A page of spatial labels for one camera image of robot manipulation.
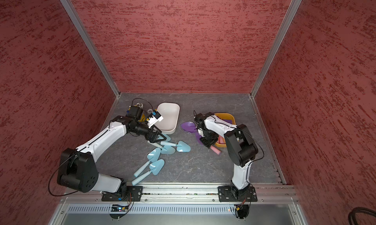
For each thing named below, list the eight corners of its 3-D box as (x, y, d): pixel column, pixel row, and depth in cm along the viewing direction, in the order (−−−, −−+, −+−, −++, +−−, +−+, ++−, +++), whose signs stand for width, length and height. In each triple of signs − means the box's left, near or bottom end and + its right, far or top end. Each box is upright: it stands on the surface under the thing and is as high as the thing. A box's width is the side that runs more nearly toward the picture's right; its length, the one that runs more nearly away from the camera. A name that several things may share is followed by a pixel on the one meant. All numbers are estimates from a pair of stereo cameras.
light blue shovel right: (176, 152, 91) (176, 151, 89) (177, 142, 95) (176, 141, 93) (191, 152, 91) (191, 151, 89) (191, 142, 95) (191, 141, 94)
